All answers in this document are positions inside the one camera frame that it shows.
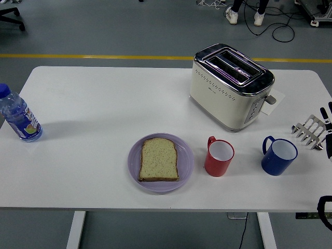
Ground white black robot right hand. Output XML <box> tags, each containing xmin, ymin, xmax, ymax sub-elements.
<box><xmin>319</xmin><ymin>101</ymin><xmax>332</xmax><ymax>159</ymax></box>

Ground blue enamel cup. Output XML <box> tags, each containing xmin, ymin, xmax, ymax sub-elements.
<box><xmin>261</xmin><ymin>135</ymin><xmax>299</xmax><ymax>176</ymax></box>

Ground red enamel cup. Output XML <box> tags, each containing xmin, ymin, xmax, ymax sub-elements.
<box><xmin>204</xmin><ymin>135</ymin><xmax>236</xmax><ymax>178</ymax></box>

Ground slice of toast bread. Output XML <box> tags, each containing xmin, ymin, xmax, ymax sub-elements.
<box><xmin>138</xmin><ymin>138</ymin><xmax>180</xmax><ymax>183</ymax></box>

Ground silver metal toast rack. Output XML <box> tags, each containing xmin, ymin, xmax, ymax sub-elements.
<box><xmin>290</xmin><ymin>114</ymin><xmax>329</xmax><ymax>151</ymax></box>

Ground white paper sheet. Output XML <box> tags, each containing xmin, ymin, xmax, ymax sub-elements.
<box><xmin>260</xmin><ymin>89</ymin><xmax>286</xmax><ymax>116</ymax></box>

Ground table height control panel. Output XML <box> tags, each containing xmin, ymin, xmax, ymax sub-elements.
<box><xmin>295</xmin><ymin>212</ymin><xmax>320</xmax><ymax>219</ymax></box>

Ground white table leg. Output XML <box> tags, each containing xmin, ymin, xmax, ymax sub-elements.
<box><xmin>66</xmin><ymin>211</ymin><xmax>87</xmax><ymax>249</ymax></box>
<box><xmin>257</xmin><ymin>212</ymin><xmax>278</xmax><ymax>249</ymax></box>

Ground cream and chrome toaster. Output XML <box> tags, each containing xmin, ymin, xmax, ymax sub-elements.
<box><xmin>189</xmin><ymin>43</ymin><xmax>278</xmax><ymax>133</ymax></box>

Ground metal equipment cart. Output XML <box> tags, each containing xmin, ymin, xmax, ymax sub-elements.
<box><xmin>294</xmin><ymin>0</ymin><xmax>332</xmax><ymax>27</ymax></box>

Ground purple round plate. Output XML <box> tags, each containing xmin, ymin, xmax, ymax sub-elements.
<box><xmin>127</xmin><ymin>133</ymin><xmax>195</xmax><ymax>193</ymax></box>

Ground person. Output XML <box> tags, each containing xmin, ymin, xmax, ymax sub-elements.
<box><xmin>224</xmin><ymin>0</ymin><xmax>270</xmax><ymax>27</ymax></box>

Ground blue-capped water bottle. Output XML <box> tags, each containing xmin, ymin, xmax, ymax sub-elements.
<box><xmin>0</xmin><ymin>83</ymin><xmax>44</xmax><ymax>143</ymax></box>

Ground black office chair base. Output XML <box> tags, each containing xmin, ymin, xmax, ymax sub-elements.
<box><xmin>0</xmin><ymin>7</ymin><xmax>26</xmax><ymax>32</ymax></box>

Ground grey under-table socket bracket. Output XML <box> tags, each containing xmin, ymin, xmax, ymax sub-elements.
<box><xmin>227</xmin><ymin>212</ymin><xmax>249</xmax><ymax>220</ymax></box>

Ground black cord under table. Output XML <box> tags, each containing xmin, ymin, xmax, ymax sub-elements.
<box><xmin>238</xmin><ymin>212</ymin><xmax>249</xmax><ymax>249</ymax></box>

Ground black floor cable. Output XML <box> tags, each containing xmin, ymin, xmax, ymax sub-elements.
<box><xmin>242</xmin><ymin>0</ymin><xmax>316</xmax><ymax>44</ymax></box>

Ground white floor cables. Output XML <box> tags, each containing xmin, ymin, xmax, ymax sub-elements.
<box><xmin>196</xmin><ymin>0</ymin><xmax>228</xmax><ymax>10</ymax></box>

